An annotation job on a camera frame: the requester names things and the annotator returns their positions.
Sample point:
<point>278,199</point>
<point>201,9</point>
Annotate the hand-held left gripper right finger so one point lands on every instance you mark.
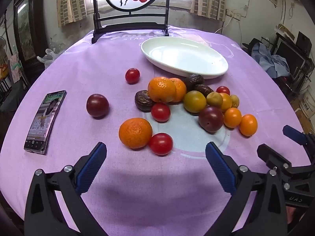
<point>221,170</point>

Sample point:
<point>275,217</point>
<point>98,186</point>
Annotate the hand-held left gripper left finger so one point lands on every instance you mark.
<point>91,170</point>

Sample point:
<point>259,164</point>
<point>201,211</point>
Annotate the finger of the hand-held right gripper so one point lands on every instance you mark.
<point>294,135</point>
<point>270,153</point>

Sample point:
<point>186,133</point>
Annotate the orange cherry tomato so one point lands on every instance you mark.
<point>232,117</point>
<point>248,125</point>
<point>227,102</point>

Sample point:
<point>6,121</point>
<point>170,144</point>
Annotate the dark purple plum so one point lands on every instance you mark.
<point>97,105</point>
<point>211,118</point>

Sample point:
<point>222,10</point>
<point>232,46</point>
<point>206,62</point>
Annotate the tangerine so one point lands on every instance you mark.
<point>135,132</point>
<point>181,89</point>
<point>161,89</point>

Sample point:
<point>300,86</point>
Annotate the small yellow-green plum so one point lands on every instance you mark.
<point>214,99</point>
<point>235,100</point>

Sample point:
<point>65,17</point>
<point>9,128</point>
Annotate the dark brown passion fruit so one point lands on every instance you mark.
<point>195,80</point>
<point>142,101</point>
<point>204,89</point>

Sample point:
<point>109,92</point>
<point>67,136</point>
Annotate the white oval plate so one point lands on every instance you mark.
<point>184,56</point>

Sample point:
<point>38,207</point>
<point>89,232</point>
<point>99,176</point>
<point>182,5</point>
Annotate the cardboard box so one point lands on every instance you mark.
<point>306,105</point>

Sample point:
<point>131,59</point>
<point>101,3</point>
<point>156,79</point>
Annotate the smartphone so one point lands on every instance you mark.
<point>44,123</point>

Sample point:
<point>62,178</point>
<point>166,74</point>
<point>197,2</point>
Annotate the large yellow-green plum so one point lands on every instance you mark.
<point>194,101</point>

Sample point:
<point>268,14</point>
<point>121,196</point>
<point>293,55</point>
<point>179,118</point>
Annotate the blue clothes pile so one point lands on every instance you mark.
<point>273,61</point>

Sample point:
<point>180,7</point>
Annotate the black monitor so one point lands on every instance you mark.
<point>290,56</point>

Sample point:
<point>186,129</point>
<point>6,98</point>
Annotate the small red cherry tomato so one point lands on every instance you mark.
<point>223,90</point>

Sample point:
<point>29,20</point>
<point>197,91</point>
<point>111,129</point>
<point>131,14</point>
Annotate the black box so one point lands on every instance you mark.
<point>304,41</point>

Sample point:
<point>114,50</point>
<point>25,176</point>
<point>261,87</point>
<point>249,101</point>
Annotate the black bag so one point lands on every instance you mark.
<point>249,45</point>

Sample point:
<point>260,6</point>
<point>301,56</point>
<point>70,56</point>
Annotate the white plastic bag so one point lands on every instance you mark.
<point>49,57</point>

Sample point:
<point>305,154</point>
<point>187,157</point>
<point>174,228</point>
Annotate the black stand with round painting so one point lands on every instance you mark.
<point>130,24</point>

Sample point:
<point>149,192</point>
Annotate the dark wooden framed picture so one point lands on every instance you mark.
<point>27,29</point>

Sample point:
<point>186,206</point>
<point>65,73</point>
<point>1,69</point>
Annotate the brick-pattern curtain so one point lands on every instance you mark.
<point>209,0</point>
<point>71,2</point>

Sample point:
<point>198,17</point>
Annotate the white wall socket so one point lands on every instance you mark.
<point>232,14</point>

